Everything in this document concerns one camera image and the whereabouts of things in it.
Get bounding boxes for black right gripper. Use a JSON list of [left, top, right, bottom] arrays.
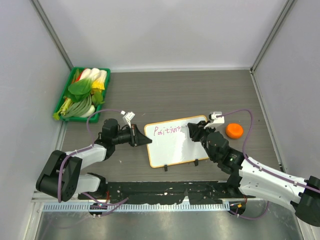
[[188, 120, 217, 161]]

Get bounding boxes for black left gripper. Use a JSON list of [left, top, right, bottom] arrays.
[[112, 124, 152, 147]]

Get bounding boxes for yellow framed whiteboard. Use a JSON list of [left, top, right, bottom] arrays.
[[144, 115, 208, 168]]

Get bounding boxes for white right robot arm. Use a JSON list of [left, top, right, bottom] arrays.
[[187, 120, 320, 227]]

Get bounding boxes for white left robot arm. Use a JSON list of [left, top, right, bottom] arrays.
[[35, 118, 152, 202]]

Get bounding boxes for orange round toy fruit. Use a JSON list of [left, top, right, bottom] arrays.
[[225, 123, 244, 139]]

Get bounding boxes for white radish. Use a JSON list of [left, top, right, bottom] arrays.
[[80, 105, 96, 118]]

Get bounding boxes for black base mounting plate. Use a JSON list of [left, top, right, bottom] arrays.
[[88, 181, 245, 205]]

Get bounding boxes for yellow flower vegetable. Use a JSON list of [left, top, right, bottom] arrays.
[[91, 78, 106, 95]]

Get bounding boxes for green long beans bundle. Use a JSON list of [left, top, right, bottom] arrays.
[[61, 95, 92, 119]]

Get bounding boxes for green leafy bok choy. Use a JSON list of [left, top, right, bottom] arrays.
[[64, 78, 92, 103]]

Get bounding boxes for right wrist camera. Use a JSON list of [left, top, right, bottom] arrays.
[[203, 111, 225, 129]]

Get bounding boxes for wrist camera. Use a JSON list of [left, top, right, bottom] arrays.
[[120, 110, 135, 128], [203, 111, 225, 129]]

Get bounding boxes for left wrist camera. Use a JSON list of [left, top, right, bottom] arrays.
[[120, 110, 135, 128]]

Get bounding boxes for slotted cable duct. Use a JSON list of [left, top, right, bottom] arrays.
[[42, 201, 230, 213]]

